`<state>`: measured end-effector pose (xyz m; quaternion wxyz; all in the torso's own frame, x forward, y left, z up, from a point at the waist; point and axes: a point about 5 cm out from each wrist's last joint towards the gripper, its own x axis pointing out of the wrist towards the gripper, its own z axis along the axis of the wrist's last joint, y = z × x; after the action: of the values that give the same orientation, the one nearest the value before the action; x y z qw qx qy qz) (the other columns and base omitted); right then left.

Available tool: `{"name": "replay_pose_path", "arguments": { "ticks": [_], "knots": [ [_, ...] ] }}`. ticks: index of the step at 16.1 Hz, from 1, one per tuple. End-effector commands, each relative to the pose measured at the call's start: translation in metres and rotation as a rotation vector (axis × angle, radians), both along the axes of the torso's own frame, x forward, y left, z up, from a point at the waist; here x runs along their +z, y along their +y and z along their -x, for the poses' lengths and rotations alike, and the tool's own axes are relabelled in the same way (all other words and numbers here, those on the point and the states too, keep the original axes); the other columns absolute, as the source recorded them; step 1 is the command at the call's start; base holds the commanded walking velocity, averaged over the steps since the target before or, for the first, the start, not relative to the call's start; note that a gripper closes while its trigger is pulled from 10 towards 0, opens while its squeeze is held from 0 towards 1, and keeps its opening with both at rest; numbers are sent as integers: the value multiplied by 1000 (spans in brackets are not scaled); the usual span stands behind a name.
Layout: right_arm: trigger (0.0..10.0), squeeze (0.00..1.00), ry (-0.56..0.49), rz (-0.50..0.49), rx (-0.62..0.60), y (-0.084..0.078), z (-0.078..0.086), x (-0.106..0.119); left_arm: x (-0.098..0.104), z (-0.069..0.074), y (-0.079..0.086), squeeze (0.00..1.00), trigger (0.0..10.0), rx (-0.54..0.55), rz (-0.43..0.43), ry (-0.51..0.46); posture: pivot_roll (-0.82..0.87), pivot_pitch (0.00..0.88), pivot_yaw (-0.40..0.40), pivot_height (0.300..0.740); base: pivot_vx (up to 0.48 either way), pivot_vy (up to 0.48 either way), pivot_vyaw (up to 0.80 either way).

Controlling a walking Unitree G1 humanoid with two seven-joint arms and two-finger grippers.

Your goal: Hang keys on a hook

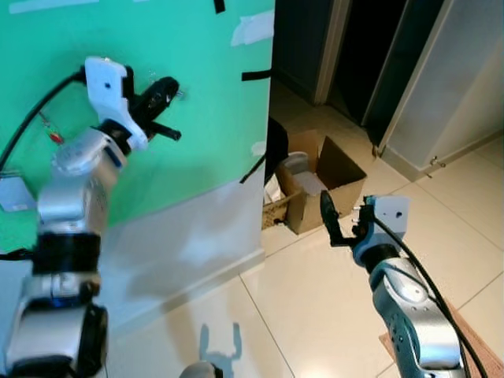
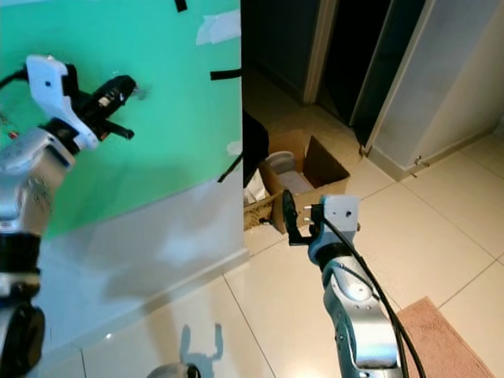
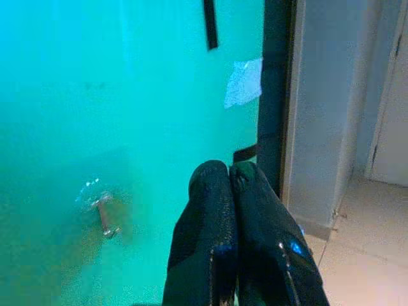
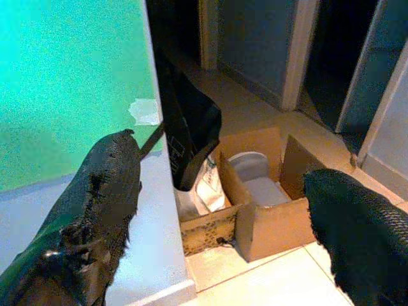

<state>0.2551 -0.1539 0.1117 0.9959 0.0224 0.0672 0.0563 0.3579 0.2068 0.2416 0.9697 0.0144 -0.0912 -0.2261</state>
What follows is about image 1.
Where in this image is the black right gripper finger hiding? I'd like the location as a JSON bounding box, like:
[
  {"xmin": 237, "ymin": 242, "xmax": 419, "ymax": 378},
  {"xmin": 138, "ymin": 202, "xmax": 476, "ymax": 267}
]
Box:
[{"xmin": 319, "ymin": 191, "xmax": 351, "ymax": 247}]

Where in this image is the white flat packing piece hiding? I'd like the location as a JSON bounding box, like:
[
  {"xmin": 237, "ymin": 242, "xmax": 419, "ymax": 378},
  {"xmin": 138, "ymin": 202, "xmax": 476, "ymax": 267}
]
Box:
[{"xmin": 293, "ymin": 172, "xmax": 328, "ymax": 198}]

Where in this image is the open cardboard box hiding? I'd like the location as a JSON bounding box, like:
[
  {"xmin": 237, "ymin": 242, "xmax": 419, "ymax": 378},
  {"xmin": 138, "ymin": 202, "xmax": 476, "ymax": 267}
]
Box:
[{"xmin": 264, "ymin": 130, "xmax": 369, "ymax": 235}]

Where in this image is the brown woven basket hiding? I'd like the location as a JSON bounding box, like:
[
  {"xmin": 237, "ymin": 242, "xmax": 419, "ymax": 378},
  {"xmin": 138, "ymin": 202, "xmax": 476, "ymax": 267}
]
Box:
[{"xmin": 262, "ymin": 195, "xmax": 288, "ymax": 229}]

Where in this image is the white round container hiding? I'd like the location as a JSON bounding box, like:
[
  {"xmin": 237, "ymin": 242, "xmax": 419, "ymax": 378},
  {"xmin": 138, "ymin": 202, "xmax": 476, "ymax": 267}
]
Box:
[{"xmin": 282, "ymin": 152, "xmax": 309, "ymax": 176}]

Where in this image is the white door panel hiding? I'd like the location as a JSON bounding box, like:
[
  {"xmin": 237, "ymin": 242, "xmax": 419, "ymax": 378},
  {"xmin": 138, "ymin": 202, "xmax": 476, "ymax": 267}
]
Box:
[{"xmin": 378, "ymin": 0, "xmax": 504, "ymax": 183}]

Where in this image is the white card in clear holder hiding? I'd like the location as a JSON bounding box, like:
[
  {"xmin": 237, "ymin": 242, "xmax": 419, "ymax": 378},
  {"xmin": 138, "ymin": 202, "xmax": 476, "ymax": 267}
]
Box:
[{"xmin": 0, "ymin": 175, "xmax": 36, "ymax": 212}]

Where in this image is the brown floor mat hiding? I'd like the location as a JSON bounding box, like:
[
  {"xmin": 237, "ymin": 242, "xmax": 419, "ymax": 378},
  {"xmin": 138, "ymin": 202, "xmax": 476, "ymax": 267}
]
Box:
[{"xmin": 380, "ymin": 303, "xmax": 504, "ymax": 378}]

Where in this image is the dark grey door panel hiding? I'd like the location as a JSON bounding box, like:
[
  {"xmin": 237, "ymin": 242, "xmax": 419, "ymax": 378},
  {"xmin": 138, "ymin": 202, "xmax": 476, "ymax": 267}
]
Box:
[{"xmin": 362, "ymin": 0, "xmax": 455, "ymax": 150}]

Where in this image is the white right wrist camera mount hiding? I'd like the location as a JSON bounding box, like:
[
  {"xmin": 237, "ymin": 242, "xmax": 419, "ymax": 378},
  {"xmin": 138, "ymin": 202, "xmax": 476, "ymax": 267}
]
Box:
[{"xmin": 361, "ymin": 197, "xmax": 410, "ymax": 239}]

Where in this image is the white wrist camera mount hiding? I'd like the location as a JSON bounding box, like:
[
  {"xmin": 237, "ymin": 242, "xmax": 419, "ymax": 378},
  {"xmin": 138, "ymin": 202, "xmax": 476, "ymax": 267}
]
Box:
[
  {"xmin": 83, "ymin": 56, "xmax": 150, "ymax": 153},
  {"xmin": 361, "ymin": 197, "xmax": 410, "ymax": 239}
]

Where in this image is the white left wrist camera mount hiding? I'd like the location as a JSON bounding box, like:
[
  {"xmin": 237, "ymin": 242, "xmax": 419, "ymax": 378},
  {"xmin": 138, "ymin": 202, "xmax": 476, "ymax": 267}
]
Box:
[{"xmin": 83, "ymin": 56, "xmax": 150, "ymax": 153}]

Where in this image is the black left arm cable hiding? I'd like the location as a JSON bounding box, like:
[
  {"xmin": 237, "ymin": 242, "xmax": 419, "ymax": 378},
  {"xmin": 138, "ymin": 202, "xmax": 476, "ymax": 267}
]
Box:
[{"xmin": 0, "ymin": 69, "xmax": 86, "ymax": 174}]

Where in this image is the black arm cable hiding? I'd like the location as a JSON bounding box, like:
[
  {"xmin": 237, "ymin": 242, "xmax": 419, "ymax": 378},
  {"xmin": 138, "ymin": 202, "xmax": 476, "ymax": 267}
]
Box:
[
  {"xmin": 0, "ymin": 69, "xmax": 86, "ymax": 174},
  {"xmin": 370, "ymin": 217, "xmax": 489, "ymax": 378}
]

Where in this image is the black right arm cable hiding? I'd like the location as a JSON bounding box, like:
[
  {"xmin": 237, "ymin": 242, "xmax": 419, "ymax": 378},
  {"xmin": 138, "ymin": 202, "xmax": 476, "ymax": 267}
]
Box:
[{"xmin": 370, "ymin": 217, "xmax": 489, "ymax": 378}]

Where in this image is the red headed key on ring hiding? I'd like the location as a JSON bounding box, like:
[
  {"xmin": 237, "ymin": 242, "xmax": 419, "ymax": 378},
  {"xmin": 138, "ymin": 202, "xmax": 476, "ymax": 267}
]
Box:
[{"xmin": 38, "ymin": 112, "xmax": 64, "ymax": 146}]

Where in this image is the beige door frame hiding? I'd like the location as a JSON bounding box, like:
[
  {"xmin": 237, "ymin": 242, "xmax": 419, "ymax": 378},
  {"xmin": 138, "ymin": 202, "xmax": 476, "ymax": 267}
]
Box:
[{"xmin": 313, "ymin": 0, "xmax": 353, "ymax": 106}]

